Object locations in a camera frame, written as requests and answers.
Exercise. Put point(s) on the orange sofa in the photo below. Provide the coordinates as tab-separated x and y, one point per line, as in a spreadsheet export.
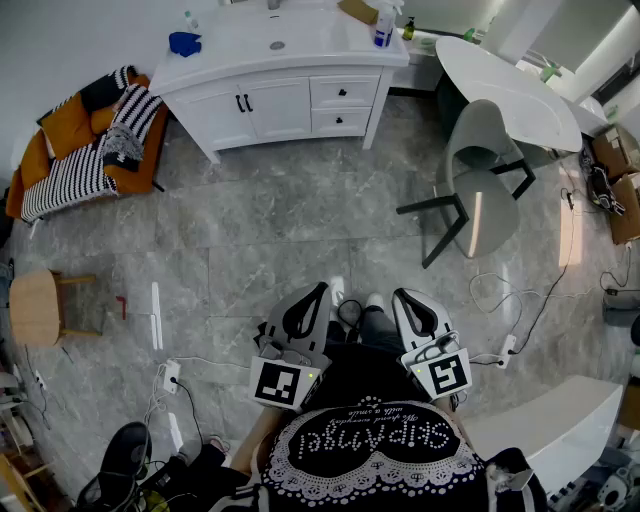
132	177

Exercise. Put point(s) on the teal soap dish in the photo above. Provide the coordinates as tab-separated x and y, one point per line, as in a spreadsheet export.
426	41

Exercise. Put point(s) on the person's blue jeans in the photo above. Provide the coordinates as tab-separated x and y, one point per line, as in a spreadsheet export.
380	325

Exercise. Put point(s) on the orange cushion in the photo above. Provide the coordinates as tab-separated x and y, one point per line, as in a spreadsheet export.
67	125

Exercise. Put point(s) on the cardboard box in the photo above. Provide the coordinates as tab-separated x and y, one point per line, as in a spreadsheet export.
629	210
617	150

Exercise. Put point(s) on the red angle bracket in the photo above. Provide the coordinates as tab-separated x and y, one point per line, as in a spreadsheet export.
121	306

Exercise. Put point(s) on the person's black printed shirt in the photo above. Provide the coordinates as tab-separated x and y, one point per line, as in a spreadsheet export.
360	380

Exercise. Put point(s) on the person's white shoe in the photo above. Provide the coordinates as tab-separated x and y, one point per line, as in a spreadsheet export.
337	289
376	300

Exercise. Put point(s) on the white vanity cabinet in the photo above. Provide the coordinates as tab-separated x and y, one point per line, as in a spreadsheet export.
310	35

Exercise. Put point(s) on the grey chair with black legs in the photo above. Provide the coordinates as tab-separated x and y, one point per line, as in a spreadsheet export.
487	200

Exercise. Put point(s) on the white vanity drawer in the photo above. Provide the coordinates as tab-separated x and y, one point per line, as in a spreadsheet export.
357	122
360	87

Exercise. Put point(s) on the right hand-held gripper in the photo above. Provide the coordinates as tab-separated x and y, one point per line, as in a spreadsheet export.
445	375

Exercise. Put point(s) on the wooden stool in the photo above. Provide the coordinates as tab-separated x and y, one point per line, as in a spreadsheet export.
32	305

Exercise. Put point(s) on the blue cloth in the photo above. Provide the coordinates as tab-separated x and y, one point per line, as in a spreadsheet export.
184	44

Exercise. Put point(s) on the person's left forearm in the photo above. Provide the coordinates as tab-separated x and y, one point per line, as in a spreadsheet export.
252	440

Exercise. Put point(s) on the brown cardboard piece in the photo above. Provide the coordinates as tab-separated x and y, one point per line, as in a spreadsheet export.
357	10

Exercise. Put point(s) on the white power strip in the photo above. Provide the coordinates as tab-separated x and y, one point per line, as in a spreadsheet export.
171	375
508	350

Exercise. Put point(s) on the chrome sink drain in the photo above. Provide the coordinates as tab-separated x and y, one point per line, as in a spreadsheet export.
277	45

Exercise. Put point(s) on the white blue-label spray bottle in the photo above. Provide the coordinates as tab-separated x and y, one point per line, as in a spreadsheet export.
384	27

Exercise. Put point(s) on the white curved counter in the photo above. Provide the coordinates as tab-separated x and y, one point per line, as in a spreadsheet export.
550	425

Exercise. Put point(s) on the black office chair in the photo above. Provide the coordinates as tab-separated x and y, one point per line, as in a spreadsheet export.
125	450

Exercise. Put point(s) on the white vanity cabinet door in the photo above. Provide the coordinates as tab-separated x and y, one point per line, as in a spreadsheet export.
280	107
210	117

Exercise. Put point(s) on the small clear green-capped bottle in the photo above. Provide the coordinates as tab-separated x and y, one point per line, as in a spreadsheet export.
191	21

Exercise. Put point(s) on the olive pump bottle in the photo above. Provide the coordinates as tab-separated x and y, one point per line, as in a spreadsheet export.
409	31

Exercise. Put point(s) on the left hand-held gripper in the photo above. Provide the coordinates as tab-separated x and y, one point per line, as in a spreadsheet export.
272	382

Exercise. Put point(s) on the black white striped blanket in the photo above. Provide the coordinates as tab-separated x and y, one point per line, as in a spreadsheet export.
65	180

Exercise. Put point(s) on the person's right white shoe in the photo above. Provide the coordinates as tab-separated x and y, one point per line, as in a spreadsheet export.
376	300

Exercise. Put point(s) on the person's left white shoe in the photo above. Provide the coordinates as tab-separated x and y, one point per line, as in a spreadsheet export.
337	289

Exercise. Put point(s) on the green spray bottle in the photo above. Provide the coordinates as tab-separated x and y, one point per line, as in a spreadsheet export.
550	72

